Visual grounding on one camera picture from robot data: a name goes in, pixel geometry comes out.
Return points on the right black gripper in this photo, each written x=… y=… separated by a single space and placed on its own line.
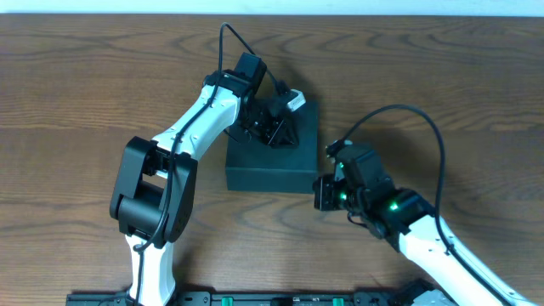
x=321 y=193

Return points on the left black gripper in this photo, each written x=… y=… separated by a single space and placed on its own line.
x=274 y=127

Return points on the black gift box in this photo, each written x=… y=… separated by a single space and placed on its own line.
x=255 y=167

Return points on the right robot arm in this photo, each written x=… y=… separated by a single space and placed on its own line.
x=412 y=226

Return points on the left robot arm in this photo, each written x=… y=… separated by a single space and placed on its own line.
x=154 y=192

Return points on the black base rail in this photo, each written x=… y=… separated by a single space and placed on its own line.
x=406 y=297

